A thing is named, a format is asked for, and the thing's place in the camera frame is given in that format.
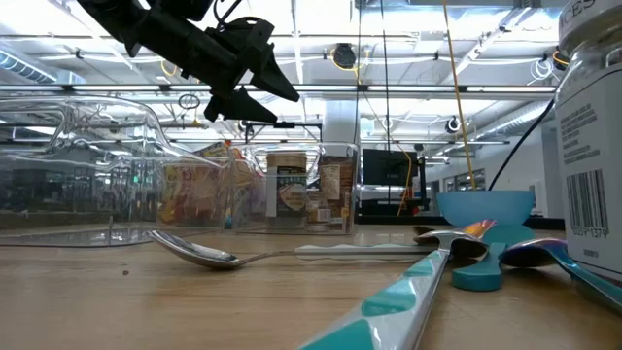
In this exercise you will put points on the clear plastic bin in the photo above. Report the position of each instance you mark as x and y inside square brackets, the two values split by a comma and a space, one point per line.
[73, 146]
[167, 194]
[311, 146]

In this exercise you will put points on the iridescent rainbow spoon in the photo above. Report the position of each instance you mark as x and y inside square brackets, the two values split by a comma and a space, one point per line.
[534, 253]
[481, 227]

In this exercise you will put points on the white lid spice jar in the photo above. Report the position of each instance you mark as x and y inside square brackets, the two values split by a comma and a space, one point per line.
[593, 170]

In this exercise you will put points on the tan lid spice jar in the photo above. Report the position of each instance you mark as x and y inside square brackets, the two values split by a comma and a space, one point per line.
[286, 194]

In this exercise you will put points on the black office monitor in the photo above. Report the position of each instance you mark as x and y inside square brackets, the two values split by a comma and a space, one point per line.
[389, 165]

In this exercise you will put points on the blue plastic bowl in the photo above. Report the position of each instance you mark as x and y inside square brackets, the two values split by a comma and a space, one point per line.
[486, 206]

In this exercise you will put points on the long ceiling light bar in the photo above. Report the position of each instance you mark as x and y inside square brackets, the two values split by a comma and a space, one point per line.
[413, 88]

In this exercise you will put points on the black ceiling-hung device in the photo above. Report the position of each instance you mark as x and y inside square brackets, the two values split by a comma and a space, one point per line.
[344, 56]
[558, 56]

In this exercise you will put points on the small round black device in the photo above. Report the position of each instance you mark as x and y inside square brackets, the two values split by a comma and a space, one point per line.
[452, 125]

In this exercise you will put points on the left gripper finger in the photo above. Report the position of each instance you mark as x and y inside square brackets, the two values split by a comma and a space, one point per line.
[274, 82]
[238, 109]

